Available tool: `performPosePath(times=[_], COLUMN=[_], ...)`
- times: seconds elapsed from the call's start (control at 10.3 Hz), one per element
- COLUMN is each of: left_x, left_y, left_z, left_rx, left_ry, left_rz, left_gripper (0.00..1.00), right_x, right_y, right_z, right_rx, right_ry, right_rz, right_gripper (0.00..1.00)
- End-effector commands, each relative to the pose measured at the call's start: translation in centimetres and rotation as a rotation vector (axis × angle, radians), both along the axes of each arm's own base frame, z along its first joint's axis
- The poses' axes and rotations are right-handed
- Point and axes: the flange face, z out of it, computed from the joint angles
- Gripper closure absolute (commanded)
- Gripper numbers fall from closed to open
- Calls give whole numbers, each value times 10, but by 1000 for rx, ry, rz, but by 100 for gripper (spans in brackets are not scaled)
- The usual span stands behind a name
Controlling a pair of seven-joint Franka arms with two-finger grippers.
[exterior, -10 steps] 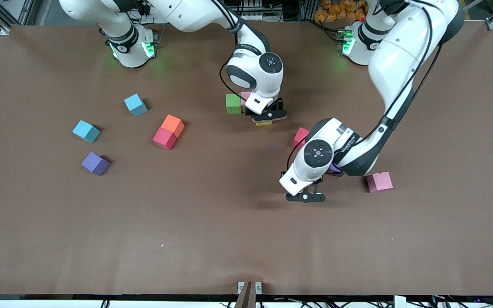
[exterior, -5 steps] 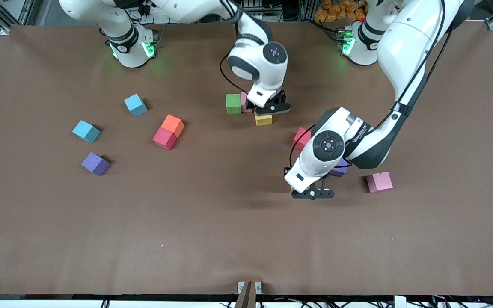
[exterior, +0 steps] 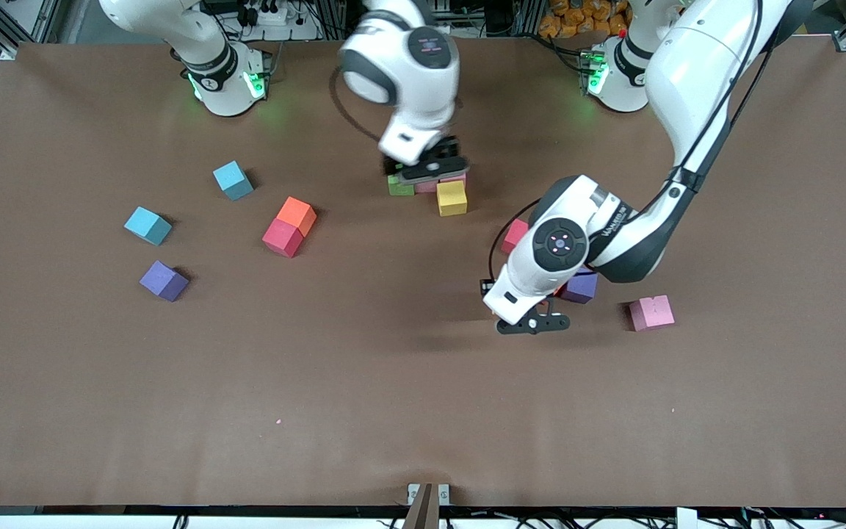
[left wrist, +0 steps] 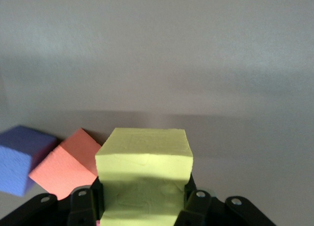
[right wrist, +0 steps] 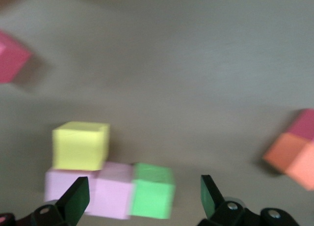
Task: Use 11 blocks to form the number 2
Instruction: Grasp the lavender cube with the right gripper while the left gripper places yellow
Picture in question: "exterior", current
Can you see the yellow foam cube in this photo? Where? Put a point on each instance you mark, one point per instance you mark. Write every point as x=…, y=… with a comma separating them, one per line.
x=452, y=198

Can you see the red foam cube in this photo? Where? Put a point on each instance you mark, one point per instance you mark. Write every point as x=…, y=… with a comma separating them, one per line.
x=281, y=239
x=513, y=235

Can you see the light blue foam cube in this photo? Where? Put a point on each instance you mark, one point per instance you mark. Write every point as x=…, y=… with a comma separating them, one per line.
x=147, y=225
x=233, y=180

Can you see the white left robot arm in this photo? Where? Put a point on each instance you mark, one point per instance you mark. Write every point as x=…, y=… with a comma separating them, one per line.
x=695, y=66

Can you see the pink foam cube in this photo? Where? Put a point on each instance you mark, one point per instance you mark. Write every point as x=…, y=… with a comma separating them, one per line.
x=651, y=313
x=456, y=178
x=427, y=187

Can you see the white power strip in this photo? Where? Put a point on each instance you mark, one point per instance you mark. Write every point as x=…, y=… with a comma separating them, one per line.
x=269, y=15

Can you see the green foam cube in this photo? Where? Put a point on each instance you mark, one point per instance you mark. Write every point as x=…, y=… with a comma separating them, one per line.
x=398, y=187

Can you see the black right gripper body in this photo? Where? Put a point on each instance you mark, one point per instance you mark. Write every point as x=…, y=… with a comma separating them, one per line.
x=449, y=146

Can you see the metal table edge bracket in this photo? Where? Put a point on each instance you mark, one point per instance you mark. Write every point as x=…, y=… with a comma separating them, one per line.
x=413, y=494

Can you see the brown strip under bracket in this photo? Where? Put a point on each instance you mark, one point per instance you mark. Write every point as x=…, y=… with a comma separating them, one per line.
x=423, y=510

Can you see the aluminium frame post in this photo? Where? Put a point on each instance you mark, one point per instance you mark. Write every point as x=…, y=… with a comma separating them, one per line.
x=529, y=15

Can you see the orange foam cube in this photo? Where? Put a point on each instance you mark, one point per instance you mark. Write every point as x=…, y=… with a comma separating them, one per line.
x=298, y=213

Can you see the orange snack bag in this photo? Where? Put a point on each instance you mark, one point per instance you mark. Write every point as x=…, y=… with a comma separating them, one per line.
x=577, y=18

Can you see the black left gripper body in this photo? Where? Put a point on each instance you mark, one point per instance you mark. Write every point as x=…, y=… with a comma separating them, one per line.
x=487, y=286

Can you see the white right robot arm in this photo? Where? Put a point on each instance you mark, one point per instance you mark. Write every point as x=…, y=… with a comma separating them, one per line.
x=408, y=81

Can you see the purple foam cube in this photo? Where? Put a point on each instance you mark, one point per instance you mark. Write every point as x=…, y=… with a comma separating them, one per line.
x=163, y=281
x=583, y=288

